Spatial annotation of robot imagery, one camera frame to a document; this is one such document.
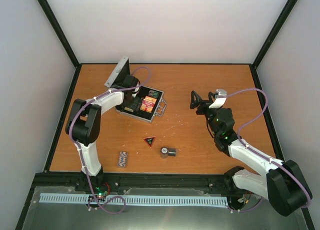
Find red card deck box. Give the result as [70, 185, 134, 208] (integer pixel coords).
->
[140, 96, 157, 113]

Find light blue cable duct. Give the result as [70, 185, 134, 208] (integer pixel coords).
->
[39, 193, 228, 208]

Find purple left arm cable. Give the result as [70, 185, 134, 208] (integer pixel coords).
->
[68, 66, 152, 214]

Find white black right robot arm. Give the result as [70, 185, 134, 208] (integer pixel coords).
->
[190, 89, 313, 216]

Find black chip stack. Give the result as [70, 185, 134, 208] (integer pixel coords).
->
[167, 148, 177, 156]

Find blue Texas Hold'em card deck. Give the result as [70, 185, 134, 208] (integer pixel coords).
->
[124, 107, 135, 112]

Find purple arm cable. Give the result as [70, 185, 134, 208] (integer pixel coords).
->
[68, 66, 152, 214]
[215, 88, 313, 213]

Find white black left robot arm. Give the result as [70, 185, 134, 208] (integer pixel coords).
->
[65, 75, 141, 191]

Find black enclosure frame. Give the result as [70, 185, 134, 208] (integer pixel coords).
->
[14, 0, 316, 230]

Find grey chip stack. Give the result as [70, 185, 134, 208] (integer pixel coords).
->
[160, 147, 169, 159]

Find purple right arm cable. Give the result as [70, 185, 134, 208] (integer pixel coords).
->
[215, 88, 313, 213]

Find aluminium poker case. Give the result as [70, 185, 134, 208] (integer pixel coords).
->
[104, 56, 167, 123]

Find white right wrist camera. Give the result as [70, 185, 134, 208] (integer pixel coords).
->
[209, 89, 227, 109]

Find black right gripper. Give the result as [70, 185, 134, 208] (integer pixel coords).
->
[190, 91, 220, 136]

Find red green triangular button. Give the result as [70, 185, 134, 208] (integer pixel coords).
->
[143, 136, 156, 148]

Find blue white chip stack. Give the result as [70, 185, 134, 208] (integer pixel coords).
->
[117, 151, 129, 168]

